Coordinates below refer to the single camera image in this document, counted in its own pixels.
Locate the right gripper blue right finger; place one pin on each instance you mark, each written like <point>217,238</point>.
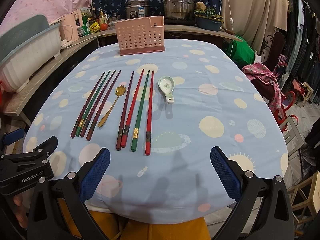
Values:
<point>222,165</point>

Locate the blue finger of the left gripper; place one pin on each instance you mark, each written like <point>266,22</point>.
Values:
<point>13,136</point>

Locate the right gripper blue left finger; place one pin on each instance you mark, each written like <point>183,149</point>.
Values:
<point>91,173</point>

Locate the dark maroon chopstick group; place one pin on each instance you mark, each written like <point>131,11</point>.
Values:
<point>121,125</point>

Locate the green chopstick group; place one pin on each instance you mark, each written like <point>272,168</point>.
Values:
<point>139,116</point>
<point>91,103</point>

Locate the red chopstick group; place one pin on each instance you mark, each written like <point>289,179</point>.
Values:
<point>129,117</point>

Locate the gold flower spoon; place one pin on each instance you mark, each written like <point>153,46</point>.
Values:
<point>120,91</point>

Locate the white ceramic soup spoon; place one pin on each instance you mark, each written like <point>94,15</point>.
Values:
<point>166,85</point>

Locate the person's left hand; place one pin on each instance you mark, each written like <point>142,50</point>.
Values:
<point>20,211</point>

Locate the wooden counter shelf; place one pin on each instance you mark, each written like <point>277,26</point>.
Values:
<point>15,102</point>

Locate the light blue patterned tablecloth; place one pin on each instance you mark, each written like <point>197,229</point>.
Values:
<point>215,105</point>

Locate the white dish drainer bin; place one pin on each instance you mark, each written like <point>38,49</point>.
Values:
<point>25,48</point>

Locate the pink floral cloth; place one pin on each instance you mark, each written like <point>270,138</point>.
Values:
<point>265,83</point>

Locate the pink electric kettle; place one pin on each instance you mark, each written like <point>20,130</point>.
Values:
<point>69,26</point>

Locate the green plastic bag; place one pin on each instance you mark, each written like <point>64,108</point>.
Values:
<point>240,53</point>

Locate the green bottle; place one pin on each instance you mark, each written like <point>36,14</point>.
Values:
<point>85,27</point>

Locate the yellow snack packet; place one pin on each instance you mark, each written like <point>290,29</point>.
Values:
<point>94,27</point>

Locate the red tomato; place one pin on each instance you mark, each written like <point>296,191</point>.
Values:
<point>103,26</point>

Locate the pink dotted curtain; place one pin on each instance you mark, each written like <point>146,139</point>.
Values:
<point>22,10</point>

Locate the yellow oil bottle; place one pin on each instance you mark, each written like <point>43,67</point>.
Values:
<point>102,18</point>

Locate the pink perforated utensil basket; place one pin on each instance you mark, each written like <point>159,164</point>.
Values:
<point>140,35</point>

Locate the blue basin with vegetables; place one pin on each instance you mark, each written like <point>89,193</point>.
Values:
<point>207,18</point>

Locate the beige curtain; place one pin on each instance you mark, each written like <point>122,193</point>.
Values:
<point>254,19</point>

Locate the silver rice cooker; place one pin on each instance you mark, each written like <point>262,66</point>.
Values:
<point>137,9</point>

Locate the stainless steel steamer pot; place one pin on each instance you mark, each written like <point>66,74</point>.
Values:
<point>181,10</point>

